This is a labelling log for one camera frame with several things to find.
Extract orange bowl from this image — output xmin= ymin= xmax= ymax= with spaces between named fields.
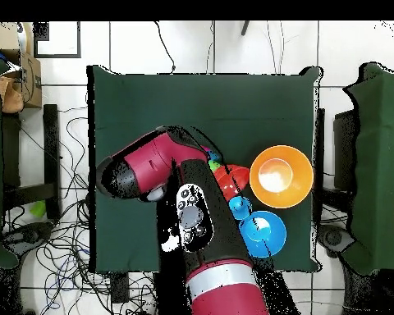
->
xmin=213 ymin=163 xmax=251 ymax=202

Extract blue cup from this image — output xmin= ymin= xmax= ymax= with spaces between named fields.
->
xmin=228 ymin=195 xmax=253 ymax=221

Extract dark green tablecloth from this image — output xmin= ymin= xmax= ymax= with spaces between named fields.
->
xmin=86 ymin=64 xmax=323 ymax=274

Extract large blue bowl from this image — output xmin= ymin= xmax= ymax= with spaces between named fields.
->
xmin=238 ymin=210 xmax=287 ymax=258

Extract large yellow bowl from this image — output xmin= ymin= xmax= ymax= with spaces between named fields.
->
xmin=249 ymin=144 xmax=314 ymax=209

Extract black box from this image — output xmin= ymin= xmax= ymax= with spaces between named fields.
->
xmin=332 ymin=109 xmax=360 ymax=191

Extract dark grey caster foot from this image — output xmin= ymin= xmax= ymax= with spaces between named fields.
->
xmin=318 ymin=224 xmax=354 ymax=258
xmin=2 ymin=222 xmax=53 ymax=255

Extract light green plastic cup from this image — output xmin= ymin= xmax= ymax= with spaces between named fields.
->
xmin=29 ymin=200 xmax=47 ymax=218

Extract cardboard box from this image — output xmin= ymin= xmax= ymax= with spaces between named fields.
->
xmin=1 ymin=48 xmax=43 ymax=109

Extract brown paper bag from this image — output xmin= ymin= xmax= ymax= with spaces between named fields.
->
xmin=0 ymin=76 xmax=25 ymax=114

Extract black cable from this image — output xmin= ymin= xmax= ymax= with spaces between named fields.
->
xmin=153 ymin=21 xmax=177 ymax=74

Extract black metal frame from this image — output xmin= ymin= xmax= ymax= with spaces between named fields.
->
xmin=2 ymin=103 xmax=61 ymax=211

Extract grey square frame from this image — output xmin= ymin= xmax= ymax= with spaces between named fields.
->
xmin=33 ymin=21 xmax=82 ymax=59

